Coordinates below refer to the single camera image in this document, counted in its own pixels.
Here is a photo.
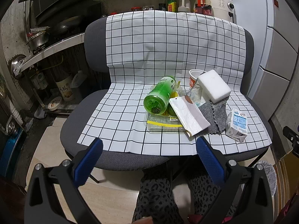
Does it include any white yellow label jar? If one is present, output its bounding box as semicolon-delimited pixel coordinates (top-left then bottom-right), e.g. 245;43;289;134
56;76;75;102

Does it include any steel counter shelf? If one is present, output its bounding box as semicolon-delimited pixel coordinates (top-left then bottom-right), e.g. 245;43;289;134
19;33;85;74

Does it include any green tea plastic bottle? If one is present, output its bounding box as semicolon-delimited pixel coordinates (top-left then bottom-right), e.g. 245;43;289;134
143;76;177;115

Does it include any grey office chair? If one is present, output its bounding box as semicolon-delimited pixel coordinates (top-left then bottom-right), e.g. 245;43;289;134
60;16;274;171

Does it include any orange white paper bowl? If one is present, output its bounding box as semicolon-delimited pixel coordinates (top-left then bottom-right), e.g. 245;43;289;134
189;69;206;88

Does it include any white sponge block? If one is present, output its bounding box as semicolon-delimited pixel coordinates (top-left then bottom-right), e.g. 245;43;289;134
198;70;231;104

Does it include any small floor dish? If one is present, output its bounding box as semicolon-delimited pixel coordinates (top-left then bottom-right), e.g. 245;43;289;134
48;97;63;111

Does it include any striped wooden box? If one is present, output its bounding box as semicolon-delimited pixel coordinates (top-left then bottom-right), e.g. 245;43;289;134
274;151;298;209

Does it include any grey white refrigerator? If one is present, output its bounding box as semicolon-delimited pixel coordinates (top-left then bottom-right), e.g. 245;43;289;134
233;0;298;119

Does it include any grey rag cloth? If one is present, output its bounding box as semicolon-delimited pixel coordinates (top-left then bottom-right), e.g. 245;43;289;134
198;97;229;136

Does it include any yellow cap green bottle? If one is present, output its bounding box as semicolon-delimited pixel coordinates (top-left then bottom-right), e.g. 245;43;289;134
167;0;177;12

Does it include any dark soy sauce bottle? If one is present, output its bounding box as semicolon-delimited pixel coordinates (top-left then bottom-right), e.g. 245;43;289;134
158;0;166;11

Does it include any blue white milk carton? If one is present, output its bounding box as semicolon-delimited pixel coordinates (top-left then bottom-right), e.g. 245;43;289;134
226;109;248;143

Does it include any clear plastic tray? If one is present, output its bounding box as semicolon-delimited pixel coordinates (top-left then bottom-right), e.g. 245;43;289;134
145;113;186;132

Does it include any white brown paper bag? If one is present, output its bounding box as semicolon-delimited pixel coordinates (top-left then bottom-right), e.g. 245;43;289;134
169;95;210;137

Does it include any red label oil bottle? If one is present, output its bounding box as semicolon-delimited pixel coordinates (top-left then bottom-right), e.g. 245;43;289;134
194;0;212;16

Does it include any white kitchen appliance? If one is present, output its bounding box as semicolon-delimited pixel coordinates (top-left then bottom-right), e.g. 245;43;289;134
210;0;236;23

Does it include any clear plastic wrapper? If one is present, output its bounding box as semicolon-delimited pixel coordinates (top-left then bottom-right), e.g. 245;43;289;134
176;81;206;107

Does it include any white plastic jug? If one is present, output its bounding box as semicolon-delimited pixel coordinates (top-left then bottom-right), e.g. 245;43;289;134
178;0;191;13

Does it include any white black grid cloth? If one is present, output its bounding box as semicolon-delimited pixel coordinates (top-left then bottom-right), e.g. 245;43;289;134
76;10;273;156

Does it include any steel cooking pot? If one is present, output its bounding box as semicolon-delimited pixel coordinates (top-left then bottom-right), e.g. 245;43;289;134
26;26;50;52

